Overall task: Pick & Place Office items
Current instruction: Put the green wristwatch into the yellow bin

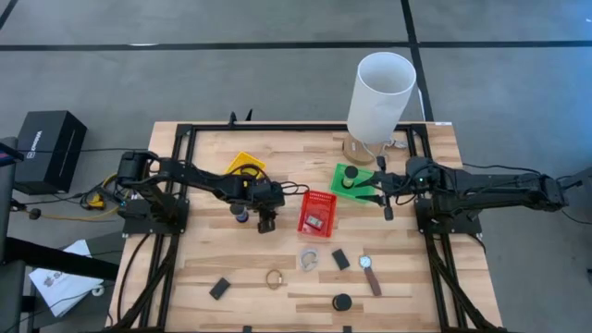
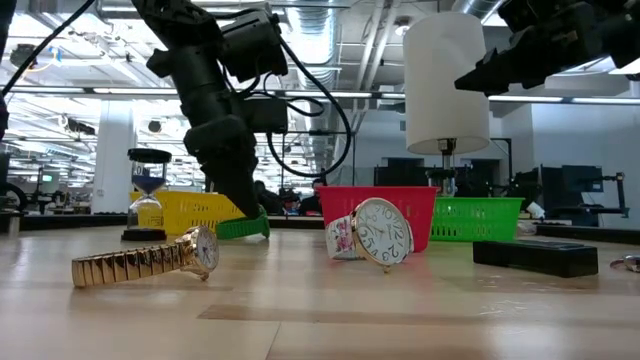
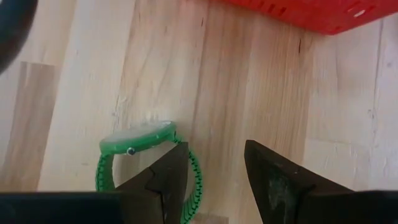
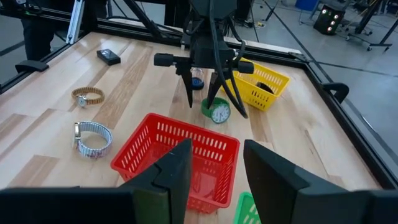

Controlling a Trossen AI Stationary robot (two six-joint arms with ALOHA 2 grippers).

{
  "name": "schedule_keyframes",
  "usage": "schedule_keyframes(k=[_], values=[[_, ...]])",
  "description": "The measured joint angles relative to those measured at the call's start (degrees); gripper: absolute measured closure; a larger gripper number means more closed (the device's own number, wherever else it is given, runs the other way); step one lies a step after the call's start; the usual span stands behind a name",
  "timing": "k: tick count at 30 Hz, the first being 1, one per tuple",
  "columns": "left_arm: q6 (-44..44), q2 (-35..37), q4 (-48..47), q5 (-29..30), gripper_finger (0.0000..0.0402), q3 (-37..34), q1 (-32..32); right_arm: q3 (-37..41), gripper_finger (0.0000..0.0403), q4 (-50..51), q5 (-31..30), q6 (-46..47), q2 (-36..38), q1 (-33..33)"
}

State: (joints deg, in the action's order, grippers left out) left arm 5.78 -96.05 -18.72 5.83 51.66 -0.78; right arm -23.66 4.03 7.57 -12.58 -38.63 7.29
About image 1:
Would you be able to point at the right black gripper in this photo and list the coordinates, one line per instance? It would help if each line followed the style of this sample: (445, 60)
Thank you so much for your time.
(397, 184)

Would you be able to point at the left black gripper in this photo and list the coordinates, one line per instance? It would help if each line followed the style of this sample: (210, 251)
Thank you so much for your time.
(266, 194)

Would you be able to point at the jar with blue contents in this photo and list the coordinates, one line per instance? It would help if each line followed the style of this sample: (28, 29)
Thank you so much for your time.
(239, 213)

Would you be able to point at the round black disc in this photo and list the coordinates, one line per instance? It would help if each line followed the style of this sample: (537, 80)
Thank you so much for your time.
(341, 302)

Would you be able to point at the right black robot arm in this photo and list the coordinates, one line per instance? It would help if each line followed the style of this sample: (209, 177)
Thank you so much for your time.
(485, 187)

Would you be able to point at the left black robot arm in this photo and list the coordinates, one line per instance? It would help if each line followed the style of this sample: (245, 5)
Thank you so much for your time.
(194, 178)

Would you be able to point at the jar with yellow contents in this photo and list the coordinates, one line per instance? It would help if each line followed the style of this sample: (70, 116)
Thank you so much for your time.
(350, 176)

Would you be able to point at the green plastic basket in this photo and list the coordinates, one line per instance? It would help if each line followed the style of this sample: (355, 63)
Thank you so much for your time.
(340, 187)

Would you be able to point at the small printed box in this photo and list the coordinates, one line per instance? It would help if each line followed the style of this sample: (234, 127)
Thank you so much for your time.
(315, 222)

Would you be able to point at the red plastic basket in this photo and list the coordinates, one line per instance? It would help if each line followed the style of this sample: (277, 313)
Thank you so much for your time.
(324, 203)

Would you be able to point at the yellow plastic basket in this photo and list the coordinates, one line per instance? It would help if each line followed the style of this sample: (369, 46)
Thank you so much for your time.
(242, 161)

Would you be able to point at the small black box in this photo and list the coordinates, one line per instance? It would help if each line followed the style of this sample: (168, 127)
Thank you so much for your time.
(341, 259)
(219, 288)

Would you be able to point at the table lamp white shade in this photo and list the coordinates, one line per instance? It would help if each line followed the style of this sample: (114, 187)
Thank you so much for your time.
(381, 102)

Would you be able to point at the black table clamp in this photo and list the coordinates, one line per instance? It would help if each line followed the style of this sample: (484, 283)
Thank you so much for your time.
(232, 120)

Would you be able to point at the white tape roll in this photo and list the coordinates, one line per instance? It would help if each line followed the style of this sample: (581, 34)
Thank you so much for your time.
(97, 291)

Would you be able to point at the dark grey floor object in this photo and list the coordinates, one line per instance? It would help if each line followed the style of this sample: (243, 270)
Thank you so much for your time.
(583, 180)

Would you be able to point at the black beam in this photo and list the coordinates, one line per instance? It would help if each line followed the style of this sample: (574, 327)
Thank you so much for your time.
(60, 261)

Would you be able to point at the white paper sheets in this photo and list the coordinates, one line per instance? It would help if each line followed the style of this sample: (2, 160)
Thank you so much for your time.
(60, 287)

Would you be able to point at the black cardboard box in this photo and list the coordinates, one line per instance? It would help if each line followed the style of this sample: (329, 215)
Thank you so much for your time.
(51, 148)

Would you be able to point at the round black plug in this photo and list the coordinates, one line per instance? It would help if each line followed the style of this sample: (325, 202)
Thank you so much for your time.
(34, 213)

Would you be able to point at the red and blue object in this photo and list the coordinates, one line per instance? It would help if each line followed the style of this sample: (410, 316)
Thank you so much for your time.
(7, 156)

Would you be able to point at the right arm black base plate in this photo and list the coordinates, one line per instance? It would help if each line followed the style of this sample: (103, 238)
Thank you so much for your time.
(458, 224)

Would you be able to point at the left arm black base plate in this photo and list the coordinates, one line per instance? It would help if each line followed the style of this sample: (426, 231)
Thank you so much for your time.
(139, 224)

